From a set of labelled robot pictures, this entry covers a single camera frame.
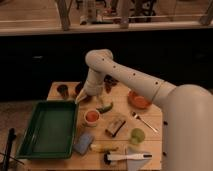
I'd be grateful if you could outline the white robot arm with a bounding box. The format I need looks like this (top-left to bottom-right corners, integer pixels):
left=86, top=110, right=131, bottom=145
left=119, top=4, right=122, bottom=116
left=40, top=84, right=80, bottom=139
left=76, top=49, right=213, bottom=171

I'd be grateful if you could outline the dark round cup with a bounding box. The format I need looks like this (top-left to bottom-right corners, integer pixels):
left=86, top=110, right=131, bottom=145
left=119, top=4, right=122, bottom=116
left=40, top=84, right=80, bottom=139
left=75, top=82, right=92, bottom=103

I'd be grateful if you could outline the white paper cup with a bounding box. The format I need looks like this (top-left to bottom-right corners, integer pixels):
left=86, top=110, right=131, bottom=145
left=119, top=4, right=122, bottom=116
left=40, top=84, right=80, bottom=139
left=84, top=110, right=100, bottom=127

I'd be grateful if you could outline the green apple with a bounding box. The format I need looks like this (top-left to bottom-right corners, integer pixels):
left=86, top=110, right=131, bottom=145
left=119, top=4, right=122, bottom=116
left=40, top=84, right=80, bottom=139
left=130, top=128, right=145, bottom=145

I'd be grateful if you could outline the green cucumber piece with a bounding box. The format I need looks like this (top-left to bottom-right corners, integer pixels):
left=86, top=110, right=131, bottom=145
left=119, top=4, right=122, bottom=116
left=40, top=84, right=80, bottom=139
left=96, top=102, right=113, bottom=114

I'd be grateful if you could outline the orange bowl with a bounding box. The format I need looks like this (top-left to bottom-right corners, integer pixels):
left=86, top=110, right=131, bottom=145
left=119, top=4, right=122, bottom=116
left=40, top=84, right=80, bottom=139
left=128, top=91, right=151, bottom=109

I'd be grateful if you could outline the silver fork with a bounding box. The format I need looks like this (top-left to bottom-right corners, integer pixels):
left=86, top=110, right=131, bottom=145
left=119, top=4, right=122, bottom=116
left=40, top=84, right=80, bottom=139
left=131, top=112, right=158, bottom=133

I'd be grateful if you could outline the brown rectangular box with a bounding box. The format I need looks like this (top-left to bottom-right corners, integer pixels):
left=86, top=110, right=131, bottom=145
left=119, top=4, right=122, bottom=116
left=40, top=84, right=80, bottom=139
left=105, top=117, right=126, bottom=137

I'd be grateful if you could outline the blue sponge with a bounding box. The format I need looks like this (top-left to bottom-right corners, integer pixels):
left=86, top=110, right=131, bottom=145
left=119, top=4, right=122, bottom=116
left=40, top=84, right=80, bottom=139
left=73, top=133, right=94, bottom=155

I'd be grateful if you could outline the green plastic tray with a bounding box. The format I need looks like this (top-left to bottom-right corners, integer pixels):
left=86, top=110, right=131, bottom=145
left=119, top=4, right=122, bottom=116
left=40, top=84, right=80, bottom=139
left=16, top=101, right=78, bottom=159

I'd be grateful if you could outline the white cloth piece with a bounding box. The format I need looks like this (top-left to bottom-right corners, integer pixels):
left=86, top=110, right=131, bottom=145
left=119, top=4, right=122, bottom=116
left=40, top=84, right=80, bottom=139
left=127, top=154, right=152, bottom=171

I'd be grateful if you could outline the black tripod stand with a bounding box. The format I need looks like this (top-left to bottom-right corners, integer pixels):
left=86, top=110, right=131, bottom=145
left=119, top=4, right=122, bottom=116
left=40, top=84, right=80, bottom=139
left=0, top=128, right=23, bottom=171

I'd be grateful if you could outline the white handled brush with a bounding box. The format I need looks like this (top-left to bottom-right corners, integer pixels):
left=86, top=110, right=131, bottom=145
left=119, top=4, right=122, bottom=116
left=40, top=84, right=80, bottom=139
left=104, top=153, right=152, bottom=165

